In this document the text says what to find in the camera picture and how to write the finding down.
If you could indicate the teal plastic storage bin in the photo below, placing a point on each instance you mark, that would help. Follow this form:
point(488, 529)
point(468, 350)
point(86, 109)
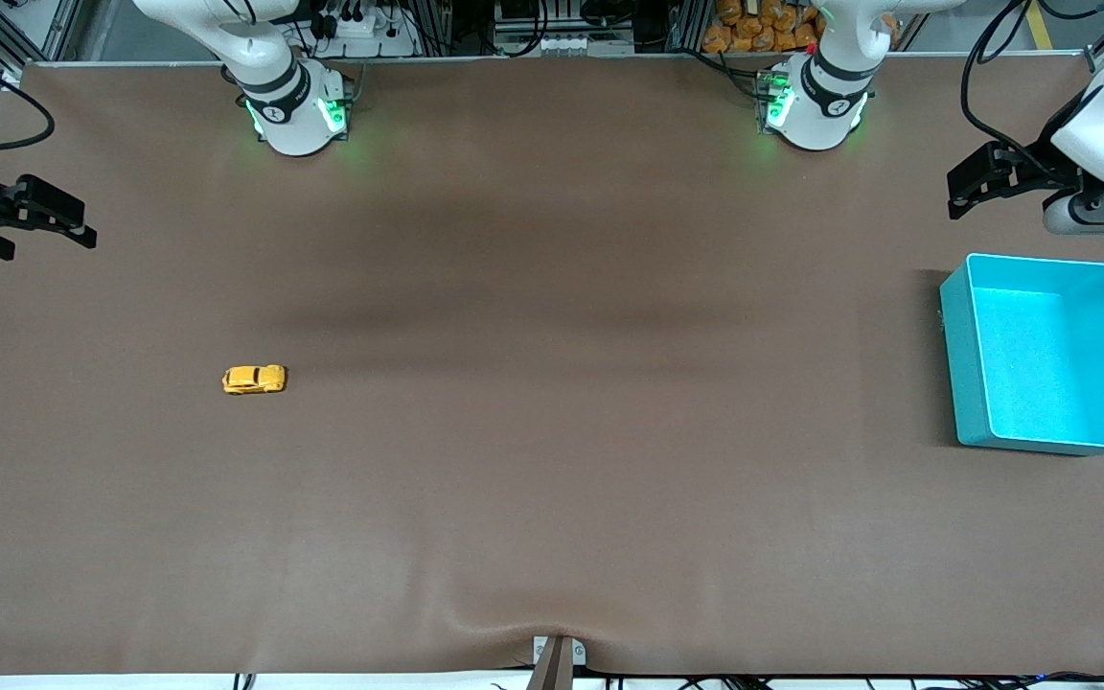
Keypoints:
point(1041, 364)

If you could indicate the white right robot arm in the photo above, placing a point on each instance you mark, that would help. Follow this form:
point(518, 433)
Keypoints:
point(293, 115)

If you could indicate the white power strip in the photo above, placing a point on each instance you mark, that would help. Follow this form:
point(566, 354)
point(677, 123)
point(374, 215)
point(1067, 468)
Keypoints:
point(365, 29)

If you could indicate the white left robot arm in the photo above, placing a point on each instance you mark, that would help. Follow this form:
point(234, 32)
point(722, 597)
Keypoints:
point(820, 115)

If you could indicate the grey metal clamp bracket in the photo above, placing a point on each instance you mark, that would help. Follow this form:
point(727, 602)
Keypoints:
point(557, 661)

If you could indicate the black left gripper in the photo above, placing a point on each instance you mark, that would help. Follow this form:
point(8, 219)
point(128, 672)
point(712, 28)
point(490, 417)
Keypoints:
point(1032, 169)

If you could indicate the orange snack pile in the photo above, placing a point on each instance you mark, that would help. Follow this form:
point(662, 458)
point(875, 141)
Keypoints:
point(763, 29)

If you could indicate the white connector block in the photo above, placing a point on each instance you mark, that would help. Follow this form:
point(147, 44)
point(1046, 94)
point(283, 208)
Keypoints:
point(562, 43)

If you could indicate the yellow beetle toy car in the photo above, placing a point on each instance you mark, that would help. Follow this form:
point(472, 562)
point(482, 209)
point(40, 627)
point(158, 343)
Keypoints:
point(253, 380)

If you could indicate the brown table mat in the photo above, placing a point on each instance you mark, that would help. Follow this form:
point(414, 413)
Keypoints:
point(552, 287)

